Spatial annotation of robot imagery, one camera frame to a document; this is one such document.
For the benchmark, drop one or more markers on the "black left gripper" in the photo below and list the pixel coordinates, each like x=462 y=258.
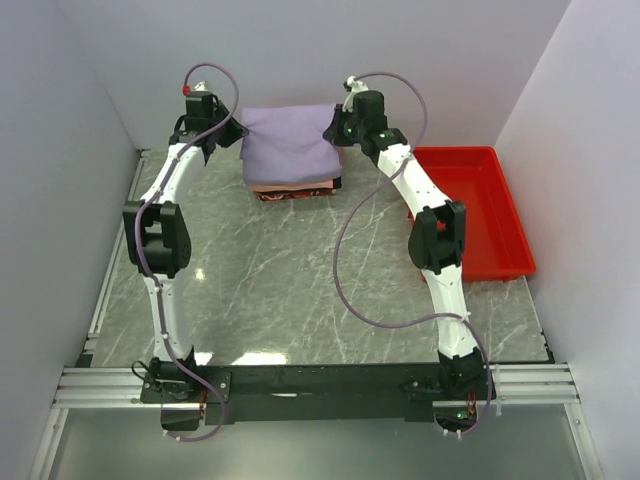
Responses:
x=237 y=131

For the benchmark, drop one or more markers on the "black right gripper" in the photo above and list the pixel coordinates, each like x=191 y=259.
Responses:
x=333 y=132

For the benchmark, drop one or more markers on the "lavender t-shirt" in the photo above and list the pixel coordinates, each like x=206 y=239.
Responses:
x=285 y=145

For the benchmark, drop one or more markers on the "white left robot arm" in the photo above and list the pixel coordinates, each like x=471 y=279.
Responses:
x=157 y=237

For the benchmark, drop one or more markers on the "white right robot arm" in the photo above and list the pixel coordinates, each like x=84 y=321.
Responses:
x=437 y=240

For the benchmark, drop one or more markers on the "dusty pink folded t-shirt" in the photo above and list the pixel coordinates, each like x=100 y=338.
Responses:
x=340 y=154

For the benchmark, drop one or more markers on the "black folded t-shirt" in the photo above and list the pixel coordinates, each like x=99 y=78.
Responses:
x=298 y=189

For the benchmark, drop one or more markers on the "red patterned folded t-shirt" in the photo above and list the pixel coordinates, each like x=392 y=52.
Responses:
x=282 y=195

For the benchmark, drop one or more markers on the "red plastic bin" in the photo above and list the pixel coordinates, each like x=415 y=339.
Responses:
x=497 y=248

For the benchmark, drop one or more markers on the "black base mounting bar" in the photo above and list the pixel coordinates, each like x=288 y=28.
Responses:
x=316 y=392

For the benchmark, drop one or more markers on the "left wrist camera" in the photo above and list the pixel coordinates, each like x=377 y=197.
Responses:
x=201 y=86

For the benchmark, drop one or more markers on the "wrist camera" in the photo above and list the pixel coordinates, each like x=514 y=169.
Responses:
x=352 y=86
x=201 y=86

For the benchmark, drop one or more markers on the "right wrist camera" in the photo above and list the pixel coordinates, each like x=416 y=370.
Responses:
x=352 y=86

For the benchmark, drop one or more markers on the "aluminium frame rail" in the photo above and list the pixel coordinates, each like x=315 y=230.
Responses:
x=526 y=384

